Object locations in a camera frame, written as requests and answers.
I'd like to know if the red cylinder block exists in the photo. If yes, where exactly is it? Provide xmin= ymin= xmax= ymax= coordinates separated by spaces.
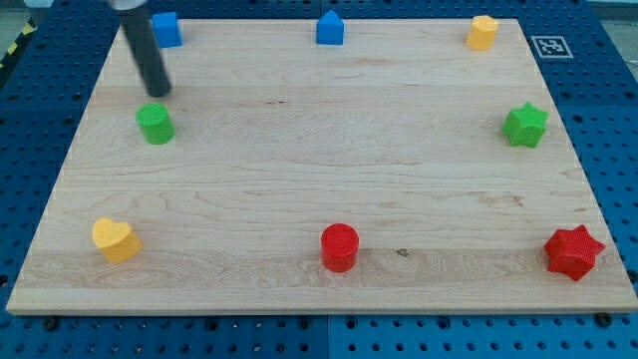
xmin=320 ymin=223 xmax=360 ymax=272

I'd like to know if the green star block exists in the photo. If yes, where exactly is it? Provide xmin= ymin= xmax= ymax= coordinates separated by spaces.
xmin=501 ymin=102 xmax=549 ymax=149

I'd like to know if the white fiducial marker tag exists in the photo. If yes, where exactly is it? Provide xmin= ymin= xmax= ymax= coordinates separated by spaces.
xmin=530 ymin=35 xmax=573 ymax=60

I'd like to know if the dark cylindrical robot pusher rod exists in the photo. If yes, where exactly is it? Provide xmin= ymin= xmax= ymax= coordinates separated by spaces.
xmin=107 ymin=0 xmax=171 ymax=98

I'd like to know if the blue house-shaped block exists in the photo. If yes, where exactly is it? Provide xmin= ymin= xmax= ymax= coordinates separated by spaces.
xmin=316 ymin=10 xmax=345 ymax=45

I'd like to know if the light wooden board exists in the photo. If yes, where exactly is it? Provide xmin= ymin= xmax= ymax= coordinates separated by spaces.
xmin=7 ymin=19 xmax=637 ymax=316

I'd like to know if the yellow heart block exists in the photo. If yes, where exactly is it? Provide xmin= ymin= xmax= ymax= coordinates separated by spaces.
xmin=92 ymin=217 xmax=143 ymax=263

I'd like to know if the red star block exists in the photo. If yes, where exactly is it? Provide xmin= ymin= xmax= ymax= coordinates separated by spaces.
xmin=543 ymin=224 xmax=606 ymax=281

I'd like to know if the green cylinder block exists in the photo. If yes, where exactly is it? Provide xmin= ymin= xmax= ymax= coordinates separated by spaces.
xmin=136 ymin=103 xmax=174 ymax=145

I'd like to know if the yellow hexagon block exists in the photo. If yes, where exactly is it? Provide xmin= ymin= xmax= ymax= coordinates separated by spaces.
xmin=466 ymin=15 xmax=499 ymax=51

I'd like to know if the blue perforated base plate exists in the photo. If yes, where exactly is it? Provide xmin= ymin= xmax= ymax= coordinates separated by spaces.
xmin=1 ymin=0 xmax=637 ymax=358

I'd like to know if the blue cube block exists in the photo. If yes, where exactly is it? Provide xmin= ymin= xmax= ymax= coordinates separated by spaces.
xmin=152 ymin=12 xmax=182 ymax=48

